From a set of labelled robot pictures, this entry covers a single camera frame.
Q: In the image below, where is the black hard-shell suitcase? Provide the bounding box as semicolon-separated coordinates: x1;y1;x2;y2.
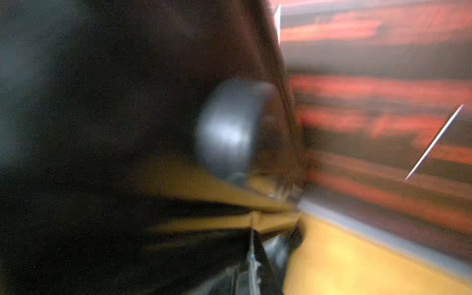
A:
1;1;304;295

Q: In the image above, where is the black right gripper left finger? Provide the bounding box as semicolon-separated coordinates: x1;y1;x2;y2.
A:
206;229;254;295

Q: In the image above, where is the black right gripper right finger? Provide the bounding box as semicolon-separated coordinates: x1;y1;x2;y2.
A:
252;229;283;295

